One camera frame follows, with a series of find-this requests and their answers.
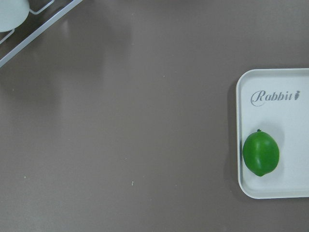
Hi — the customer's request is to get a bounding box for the white wire cup rack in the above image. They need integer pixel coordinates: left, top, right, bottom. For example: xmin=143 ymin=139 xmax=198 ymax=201
xmin=0 ymin=0 xmax=81 ymax=66

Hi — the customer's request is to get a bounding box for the white rabbit tray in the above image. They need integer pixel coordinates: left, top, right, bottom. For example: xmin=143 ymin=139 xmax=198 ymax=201
xmin=236 ymin=68 xmax=309 ymax=199

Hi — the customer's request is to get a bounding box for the green lime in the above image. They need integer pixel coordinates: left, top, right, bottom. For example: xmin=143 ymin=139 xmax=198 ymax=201
xmin=242 ymin=129 xmax=280 ymax=177

